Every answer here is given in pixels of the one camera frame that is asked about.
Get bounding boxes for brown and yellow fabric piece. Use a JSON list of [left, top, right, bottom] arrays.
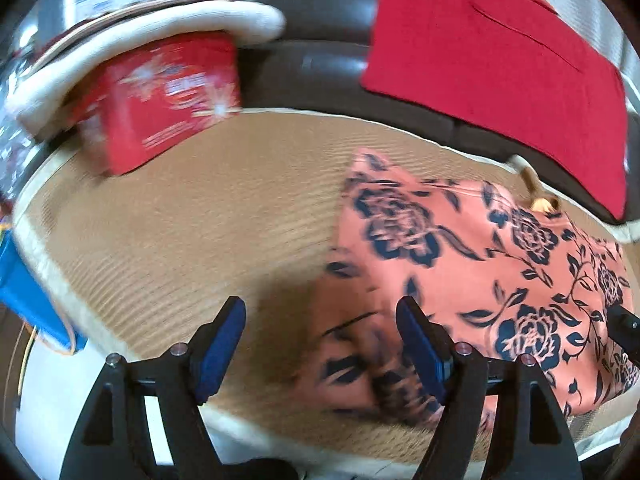
[[517, 167, 561, 213]]

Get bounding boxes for red fleece cloth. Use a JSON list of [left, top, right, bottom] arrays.
[[361, 0, 630, 222]]

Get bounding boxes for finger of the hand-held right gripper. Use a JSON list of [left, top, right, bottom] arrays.
[[606, 304, 640, 366]]

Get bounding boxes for red tin box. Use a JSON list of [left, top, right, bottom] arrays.
[[75, 31, 244, 177]]

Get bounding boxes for woven rattan mat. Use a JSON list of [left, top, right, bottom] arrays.
[[10, 107, 640, 466]]

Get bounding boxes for pink floral garment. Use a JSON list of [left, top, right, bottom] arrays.
[[292, 147, 640, 433]]

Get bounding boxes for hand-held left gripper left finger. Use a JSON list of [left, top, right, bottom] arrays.
[[59, 296, 247, 480]]

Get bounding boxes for blue box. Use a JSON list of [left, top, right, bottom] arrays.
[[0, 232, 88, 353]]

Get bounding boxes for dark leather sofa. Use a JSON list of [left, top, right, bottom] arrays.
[[235, 0, 640, 226]]

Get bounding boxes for white cushion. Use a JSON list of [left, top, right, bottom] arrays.
[[5, 0, 287, 136]]

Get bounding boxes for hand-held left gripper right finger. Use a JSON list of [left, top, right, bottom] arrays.
[[395, 296, 583, 480]]

